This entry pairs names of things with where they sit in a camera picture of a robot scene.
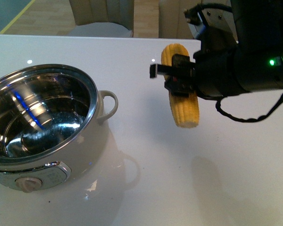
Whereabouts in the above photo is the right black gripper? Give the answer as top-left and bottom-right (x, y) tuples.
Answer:
(150, 27), (241, 99)

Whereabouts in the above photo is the yellow corn cob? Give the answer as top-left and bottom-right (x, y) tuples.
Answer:
(161, 43), (200, 129)

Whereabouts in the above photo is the beige electric cooking pot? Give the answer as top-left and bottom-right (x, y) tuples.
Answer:
(0, 64), (118, 193)

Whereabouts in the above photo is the right beige dining chair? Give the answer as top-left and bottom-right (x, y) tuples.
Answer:
(158, 0), (201, 39)

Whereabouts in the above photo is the beige dining chair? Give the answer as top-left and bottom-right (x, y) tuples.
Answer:
(158, 0), (201, 39)
(68, 0), (134, 38)

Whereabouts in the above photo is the left beige dining chair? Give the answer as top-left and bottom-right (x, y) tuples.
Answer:
(68, 0), (134, 38)

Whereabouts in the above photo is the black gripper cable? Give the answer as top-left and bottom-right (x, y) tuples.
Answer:
(215, 88), (283, 123)

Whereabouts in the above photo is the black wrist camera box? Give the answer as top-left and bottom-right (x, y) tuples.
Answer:
(184, 0), (238, 40)

